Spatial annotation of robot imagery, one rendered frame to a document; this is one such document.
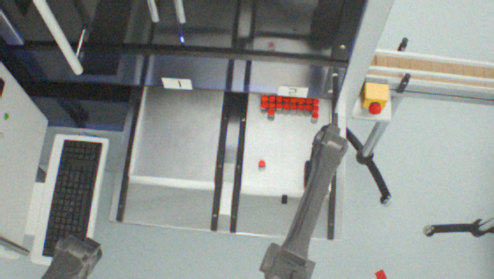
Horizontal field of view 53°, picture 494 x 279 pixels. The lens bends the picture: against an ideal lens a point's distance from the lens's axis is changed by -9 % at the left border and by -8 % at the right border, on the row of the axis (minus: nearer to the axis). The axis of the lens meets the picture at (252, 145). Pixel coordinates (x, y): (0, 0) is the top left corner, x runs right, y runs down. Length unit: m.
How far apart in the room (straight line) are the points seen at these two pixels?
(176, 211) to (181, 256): 0.89
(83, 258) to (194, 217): 0.57
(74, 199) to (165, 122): 0.38
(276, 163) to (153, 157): 0.38
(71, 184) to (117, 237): 0.83
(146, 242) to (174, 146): 0.93
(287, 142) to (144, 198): 0.47
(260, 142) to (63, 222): 0.68
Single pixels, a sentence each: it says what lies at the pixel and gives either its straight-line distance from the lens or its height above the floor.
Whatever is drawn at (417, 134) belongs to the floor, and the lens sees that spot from 2.74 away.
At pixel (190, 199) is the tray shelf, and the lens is 1.60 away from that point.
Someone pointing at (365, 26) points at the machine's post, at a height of 1.39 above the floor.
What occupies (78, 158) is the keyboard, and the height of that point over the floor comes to 0.83.
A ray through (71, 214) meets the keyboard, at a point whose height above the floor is 0.83.
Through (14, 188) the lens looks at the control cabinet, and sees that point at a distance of 1.69.
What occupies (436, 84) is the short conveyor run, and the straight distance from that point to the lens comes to 1.79.
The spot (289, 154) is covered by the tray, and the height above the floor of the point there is 0.88.
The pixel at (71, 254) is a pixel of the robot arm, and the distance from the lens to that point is 1.12.
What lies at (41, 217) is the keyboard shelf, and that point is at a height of 0.80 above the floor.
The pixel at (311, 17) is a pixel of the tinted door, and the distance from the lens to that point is 1.26.
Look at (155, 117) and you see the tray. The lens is 1.71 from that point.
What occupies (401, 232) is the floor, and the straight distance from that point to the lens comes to 2.56.
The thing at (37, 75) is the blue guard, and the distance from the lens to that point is 1.73.
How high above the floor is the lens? 2.41
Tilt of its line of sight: 69 degrees down
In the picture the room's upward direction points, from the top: straight up
